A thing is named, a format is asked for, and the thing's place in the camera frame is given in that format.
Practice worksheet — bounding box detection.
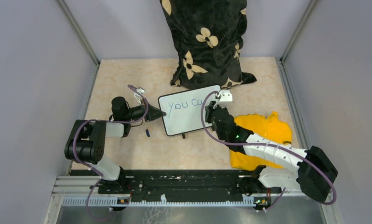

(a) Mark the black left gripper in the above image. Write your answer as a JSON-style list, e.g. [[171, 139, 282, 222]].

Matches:
[[125, 98, 166, 122]]

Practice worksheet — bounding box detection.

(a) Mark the small black-framed whiteboard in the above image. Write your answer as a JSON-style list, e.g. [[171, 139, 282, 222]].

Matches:
[[158, 85, 221, 136]]

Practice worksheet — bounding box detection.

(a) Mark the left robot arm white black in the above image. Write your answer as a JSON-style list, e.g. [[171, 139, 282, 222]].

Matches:
[[64, 97, 166, 193]]

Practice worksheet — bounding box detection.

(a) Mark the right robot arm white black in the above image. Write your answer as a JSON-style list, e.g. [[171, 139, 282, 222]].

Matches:
[[199, 104, 338, 205]]

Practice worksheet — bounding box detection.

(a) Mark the yellow cloth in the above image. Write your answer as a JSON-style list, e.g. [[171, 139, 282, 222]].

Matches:
[[230, 112, 292, 171]]

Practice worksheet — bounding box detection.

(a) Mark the black floral plush blanket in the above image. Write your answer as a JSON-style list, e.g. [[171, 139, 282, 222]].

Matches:
[[160, 0, 257, 90]]

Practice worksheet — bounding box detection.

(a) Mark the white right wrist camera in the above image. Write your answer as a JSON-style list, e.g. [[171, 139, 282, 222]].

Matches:
[[214, 90, 233, 108]]

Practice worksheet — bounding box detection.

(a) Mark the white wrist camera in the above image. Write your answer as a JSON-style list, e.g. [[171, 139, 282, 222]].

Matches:
[[134, 87, 145, 100], [214, 90, 233, 108]]

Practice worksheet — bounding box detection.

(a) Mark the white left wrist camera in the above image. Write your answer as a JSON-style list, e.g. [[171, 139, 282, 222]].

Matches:
[[134, 87, 145, 100]]

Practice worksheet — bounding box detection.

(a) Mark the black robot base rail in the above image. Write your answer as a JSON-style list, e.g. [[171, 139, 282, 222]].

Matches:
[[54, 168, 281, 211]]

